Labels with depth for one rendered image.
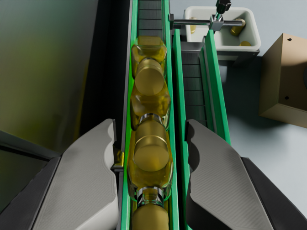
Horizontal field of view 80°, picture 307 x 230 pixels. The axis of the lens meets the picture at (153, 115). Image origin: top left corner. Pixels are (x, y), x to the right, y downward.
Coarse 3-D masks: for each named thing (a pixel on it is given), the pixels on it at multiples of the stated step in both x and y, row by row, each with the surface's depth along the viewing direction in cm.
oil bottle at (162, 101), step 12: (132, 96) 25; (144, 96) 24; (156, 96) 24; (168, 96) 25; (132, 108) 24; (144, 108) 23; (156, 108) 23; (168, 108) 24; (132, 120) 24; (168, 120) 24
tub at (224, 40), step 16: (192, 16) 63; (208, 16) 63; (224, 16) 63; (240, 16) 63; (224, 32) 66; (240, 32) 65; (256, 32) 57; (224, 48) 54; (240, 48) 55; (256, 48) 55
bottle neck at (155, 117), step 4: (144, 116) 23; (148, 116) 22; (152, 116) 22; (156, 116) 23; (140, 120) 23; (144, 120) 22; (148, 120) 21; (152, 120) 21; (156, 120) 22; (160, 120) 23
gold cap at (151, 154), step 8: (144, 128) 20; (152, 128) 19; (160, 128) 20; (136, 136) 20; (144, 136) 18; (152, 136) 18; (160, 136) 18; (136, 144) 18; (144, 144) 17; (152, 144) 17; (160, 144) 17; (136, 152) 17; (144, 152) 17; (152, 152) 17; (160, 152) 17; (168, 152) 18; (136, 160) 18; (144, 160) 18; (152, 160) 18; (160, 160) 18; (168, 160) 18; (144, 168) 18; (152, 168) 18; (160, 168) 18
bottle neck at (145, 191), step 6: (150, 186) 20; (138, 192) 20; (144, 192) 19; (150, 192) 19; (156, 192) 19; (162, 192) 20; (138, 198) 19; (144, 198) 19; (150, 198) 18; (156, 198) 19; (162, 198) 19; (138, 204) 19; (144, 204) 18; (150, 204) 18; (156, 204) 18; (162, 204) 19
